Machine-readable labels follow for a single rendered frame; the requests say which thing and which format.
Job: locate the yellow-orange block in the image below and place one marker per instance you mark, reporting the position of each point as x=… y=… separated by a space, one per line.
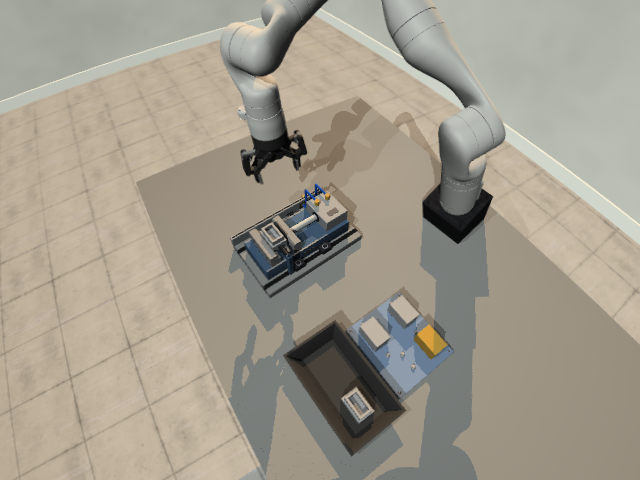
x=430 y=342

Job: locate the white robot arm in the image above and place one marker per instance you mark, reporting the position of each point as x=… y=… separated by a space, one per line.
x=425 y=43

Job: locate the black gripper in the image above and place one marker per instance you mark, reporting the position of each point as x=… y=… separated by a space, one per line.
x=278 y=147

